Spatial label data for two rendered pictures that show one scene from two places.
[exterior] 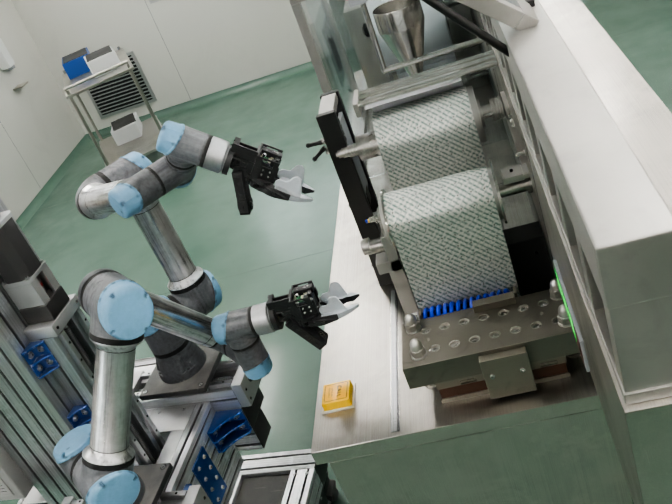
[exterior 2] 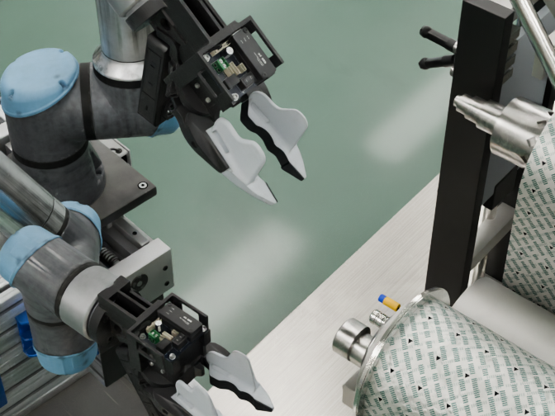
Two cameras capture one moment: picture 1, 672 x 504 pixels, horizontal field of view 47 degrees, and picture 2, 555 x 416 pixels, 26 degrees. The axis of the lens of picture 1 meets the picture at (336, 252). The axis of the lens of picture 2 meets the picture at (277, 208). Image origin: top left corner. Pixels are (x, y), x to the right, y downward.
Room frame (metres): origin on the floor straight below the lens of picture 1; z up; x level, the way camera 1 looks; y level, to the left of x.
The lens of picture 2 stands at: (0.88, -0.33, 2.13)
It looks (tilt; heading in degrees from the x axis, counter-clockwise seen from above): 45 degrees down; 25
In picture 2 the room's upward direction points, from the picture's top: straight up
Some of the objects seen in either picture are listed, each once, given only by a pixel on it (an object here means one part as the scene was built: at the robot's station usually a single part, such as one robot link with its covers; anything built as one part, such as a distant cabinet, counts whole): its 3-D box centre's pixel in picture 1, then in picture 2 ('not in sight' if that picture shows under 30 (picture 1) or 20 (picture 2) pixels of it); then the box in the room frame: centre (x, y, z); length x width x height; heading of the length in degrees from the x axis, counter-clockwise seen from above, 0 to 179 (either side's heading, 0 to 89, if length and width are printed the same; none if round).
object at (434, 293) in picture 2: (390, 220); (402, 357); (1.55, -0.14, 1.25); 0.15 x 0.01 x 0.15; 165
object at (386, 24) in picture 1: (398, 14); not in sight; (2.22, -0.43, 1.50); 0.14 x 0.14 x 0.06
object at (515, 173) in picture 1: (514, 172); not in sight; (1.48, -0.43, 1.28); 0.06 x 0.05 x 0.02; 75
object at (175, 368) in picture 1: (176, 354); (53, 160); (1.97, 0.56, 0.87); 0.15 x 0.15 x 0.10
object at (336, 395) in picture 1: (337, 395); not in sight; (1.46, 0.13, 0.91); 0.07 x 0.07 x 0.02; 75
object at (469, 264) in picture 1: (458, 269); not in sight; (1.46, -0.24, 1.11); 0.23 x 0.01 x 0.18; 75
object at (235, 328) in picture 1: (236, 326); (50, 273); (1.60, 0.29, 1.11); 0.11 x 0.08 x 0.09; 75
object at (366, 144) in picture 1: (370, 145); (532, 137); (1.80, -0.18, 1.34); 0.06 x 0.06 x 0.06; 75
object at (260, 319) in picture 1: (265, 317); (100, 303); (1.59, 0.22, 1.11); 0.08 x 0.05 x 0.08; 165
